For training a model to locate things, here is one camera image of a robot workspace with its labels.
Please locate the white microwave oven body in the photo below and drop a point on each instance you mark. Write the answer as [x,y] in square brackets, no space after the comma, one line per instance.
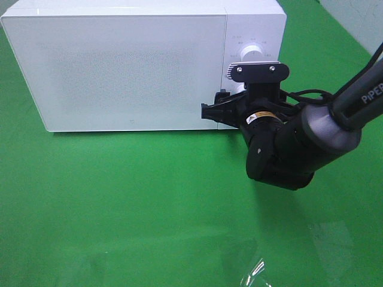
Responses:
[247,22]

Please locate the white control knob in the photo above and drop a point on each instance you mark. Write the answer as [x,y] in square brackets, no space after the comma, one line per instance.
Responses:
[252,53]
[240,88]

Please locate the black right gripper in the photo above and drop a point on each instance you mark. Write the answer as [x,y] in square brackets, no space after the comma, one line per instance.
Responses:
[234,109]

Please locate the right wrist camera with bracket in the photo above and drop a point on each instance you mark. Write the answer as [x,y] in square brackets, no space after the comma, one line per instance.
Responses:
[261,79]

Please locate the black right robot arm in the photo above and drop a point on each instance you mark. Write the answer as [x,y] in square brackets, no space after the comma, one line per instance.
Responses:
[289,135]

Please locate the white microwave door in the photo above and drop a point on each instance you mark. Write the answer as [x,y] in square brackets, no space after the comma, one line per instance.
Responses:
[89,74]

